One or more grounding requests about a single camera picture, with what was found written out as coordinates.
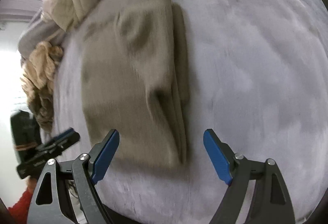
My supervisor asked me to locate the taupe fuzzy knit garment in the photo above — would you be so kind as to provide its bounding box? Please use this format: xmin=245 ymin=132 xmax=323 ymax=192
xmin=81 ymin=0 xmax=189 ymax=169

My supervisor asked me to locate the red sleeve forearm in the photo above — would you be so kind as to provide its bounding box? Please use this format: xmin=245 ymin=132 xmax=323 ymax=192
xmin=8 ymin=188 xmax=33 ymax=224

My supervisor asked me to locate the person's left hand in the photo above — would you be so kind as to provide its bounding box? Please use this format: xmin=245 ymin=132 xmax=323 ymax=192
xmin=26 ymin=177 xmax=38 ymax=194

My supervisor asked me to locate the lavender plush bed blanket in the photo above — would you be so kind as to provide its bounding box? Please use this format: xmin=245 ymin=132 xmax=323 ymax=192
xmin=52 ymin=0 xmax=327 ymax=223

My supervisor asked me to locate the beige cable knit sweater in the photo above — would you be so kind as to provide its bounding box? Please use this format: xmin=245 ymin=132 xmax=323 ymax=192
xmin=20 ymin=41 xmax=63 ymax=132

